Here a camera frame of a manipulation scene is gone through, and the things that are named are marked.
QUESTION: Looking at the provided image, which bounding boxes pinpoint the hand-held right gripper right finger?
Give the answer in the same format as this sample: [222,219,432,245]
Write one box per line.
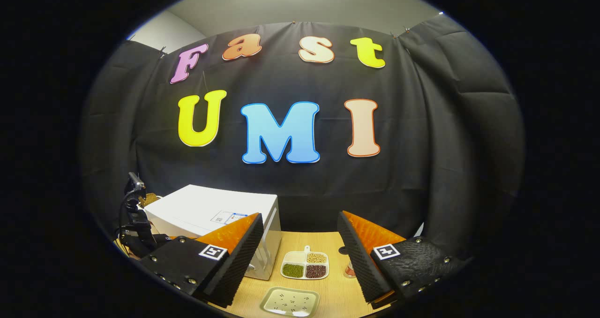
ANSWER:
[337,210,469,309]

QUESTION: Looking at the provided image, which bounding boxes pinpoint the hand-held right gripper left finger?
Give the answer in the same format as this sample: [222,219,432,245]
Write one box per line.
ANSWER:
[139,212,264,308]

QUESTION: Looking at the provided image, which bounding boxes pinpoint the white microwave oven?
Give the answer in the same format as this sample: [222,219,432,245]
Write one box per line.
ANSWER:
[144,184,282,281]

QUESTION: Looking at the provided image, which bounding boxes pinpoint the white divided bean dish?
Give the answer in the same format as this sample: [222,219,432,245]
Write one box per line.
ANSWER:
[280,246,330,281]

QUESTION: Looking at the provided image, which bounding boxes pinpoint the pale green square plate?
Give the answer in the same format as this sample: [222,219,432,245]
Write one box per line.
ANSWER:
[260,287,321,318]

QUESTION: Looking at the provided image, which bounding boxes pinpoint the black backdrop cloth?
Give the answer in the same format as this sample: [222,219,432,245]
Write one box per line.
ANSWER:
[80,15,525,262]

